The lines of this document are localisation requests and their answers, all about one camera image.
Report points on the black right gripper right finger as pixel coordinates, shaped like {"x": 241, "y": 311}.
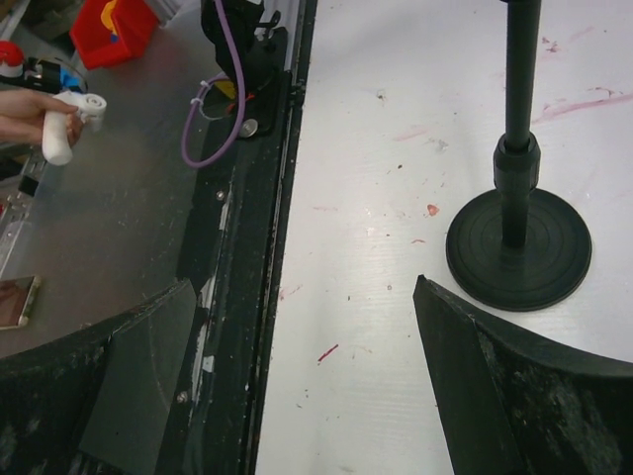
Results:
{"x": 512, "y": 401}

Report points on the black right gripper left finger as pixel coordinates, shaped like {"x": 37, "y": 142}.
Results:
{"x": 102, "y": 400}

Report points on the black round-base stand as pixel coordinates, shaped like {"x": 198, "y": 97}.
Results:
{"x": 518, "y": 247}

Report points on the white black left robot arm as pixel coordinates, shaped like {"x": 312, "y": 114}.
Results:
{"x": 247, "y": 54}

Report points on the person's bare hand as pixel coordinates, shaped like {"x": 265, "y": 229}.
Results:
{"x": 23, "y": 113}

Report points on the red plastic bin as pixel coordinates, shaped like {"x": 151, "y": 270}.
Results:
{"x": 109, "y": 33}

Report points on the black front mounting rail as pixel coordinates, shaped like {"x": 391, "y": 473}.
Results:
{"x": 233, "y": 253}

